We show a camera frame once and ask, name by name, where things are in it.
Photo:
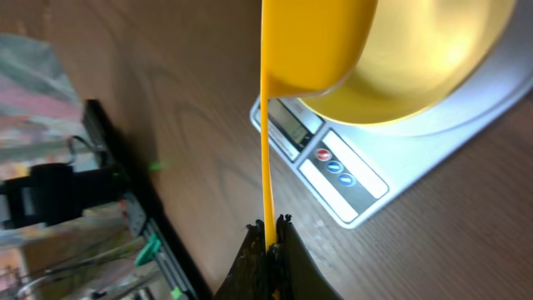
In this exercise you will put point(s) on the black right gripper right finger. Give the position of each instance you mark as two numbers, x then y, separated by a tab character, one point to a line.
295	274

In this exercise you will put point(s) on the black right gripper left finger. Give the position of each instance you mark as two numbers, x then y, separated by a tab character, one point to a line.
247	277

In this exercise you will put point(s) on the orange plastic measuring scoop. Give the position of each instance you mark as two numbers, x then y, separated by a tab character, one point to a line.
308	48

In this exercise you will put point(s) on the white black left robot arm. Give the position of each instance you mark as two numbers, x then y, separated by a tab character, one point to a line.
55	193

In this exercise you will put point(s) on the white digital kitchen scale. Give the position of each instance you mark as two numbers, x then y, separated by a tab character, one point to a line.
355	170

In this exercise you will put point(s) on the pale yellow plastic bowl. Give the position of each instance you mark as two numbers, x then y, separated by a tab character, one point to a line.
417	53

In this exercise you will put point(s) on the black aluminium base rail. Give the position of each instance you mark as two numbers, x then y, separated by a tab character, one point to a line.
144	210

